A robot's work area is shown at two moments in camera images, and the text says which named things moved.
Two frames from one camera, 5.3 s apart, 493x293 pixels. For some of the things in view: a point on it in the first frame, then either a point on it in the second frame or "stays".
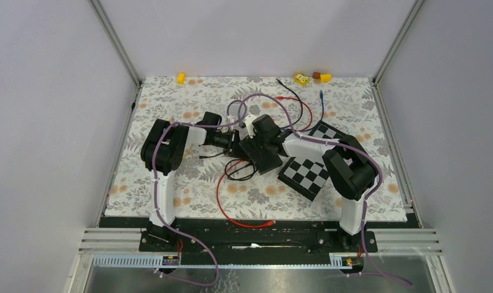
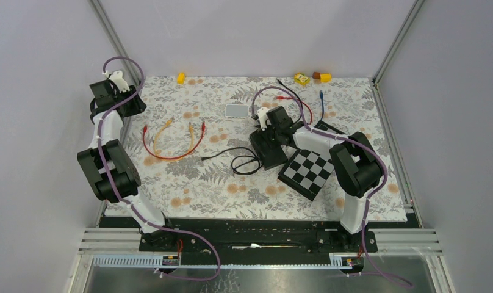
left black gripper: (232, 144) -> (137, 106)
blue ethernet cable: (321, 95) stays
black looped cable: (242, 159) -> (240, 160)
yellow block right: (326, 77) stays
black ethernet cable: (296, 93) stays
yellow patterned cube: (301, 79) stays
